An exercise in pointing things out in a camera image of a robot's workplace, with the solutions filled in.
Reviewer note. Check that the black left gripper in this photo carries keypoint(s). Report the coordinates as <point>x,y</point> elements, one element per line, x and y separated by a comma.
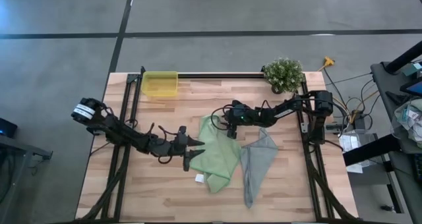
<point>182,130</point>

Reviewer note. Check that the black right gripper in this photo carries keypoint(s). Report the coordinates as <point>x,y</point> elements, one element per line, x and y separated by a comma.
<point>232,131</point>

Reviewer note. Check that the green microfiber towel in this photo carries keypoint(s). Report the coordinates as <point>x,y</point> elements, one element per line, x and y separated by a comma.
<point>217,151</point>

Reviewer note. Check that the grey microfiber towel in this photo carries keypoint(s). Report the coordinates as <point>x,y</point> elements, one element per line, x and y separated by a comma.
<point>257,164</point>

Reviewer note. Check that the yellow translucent plastic basket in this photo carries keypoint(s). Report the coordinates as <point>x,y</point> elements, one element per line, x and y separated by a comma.
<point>160,84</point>

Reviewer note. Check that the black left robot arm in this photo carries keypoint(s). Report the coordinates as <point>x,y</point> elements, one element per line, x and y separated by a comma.
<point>115,128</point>

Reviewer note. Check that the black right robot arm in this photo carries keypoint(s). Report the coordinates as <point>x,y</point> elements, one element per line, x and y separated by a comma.
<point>283,112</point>

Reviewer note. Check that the small potted green plant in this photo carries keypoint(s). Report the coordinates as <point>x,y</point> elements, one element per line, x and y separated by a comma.
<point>283,74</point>

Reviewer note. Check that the yellow plug on floor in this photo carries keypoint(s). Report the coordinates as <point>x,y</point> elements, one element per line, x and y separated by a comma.
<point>328,61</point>

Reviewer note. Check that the clear plastic bin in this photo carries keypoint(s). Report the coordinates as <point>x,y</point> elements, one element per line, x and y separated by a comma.
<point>357,141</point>

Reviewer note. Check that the white paper sheet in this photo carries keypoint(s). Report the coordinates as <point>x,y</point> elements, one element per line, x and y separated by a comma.
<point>354,168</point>

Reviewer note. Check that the power strip on floor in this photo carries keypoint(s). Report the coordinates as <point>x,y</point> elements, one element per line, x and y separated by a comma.
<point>359,122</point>

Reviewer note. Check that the black diagonal beam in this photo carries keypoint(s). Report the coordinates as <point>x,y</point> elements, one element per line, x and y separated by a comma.
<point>369,150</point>
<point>405,56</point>

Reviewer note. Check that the grey side table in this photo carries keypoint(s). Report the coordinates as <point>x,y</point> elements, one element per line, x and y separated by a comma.
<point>382,82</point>

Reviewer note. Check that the small black floor object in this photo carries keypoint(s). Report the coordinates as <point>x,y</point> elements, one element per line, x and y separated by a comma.
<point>387,208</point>

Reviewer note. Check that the grey metal cart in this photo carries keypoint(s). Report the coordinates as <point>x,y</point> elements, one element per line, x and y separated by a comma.
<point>19,151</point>

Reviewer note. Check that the clear bag of cloths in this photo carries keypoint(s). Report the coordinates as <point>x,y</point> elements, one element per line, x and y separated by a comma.
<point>409,118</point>

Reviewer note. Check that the tablet with blue screen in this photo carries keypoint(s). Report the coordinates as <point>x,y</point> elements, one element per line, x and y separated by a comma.
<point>413,88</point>

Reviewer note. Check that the black device with light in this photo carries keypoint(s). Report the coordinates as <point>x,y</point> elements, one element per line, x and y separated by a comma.
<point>6,128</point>

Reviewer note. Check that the black keyboard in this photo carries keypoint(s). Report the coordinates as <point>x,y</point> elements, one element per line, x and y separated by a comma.
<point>418,168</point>

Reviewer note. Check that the teal box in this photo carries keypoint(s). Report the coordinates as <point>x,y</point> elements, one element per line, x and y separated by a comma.
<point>413,67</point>

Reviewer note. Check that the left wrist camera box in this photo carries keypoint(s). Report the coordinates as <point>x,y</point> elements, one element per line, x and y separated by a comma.
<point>176,145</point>

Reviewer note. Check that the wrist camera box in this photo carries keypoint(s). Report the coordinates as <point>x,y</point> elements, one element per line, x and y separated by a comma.
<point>239,113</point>
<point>176,145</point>

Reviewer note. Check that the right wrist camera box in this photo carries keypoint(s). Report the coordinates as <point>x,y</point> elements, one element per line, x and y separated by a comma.
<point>239,113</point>

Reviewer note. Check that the black aluminium table frame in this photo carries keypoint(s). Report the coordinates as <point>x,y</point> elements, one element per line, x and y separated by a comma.
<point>217,75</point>

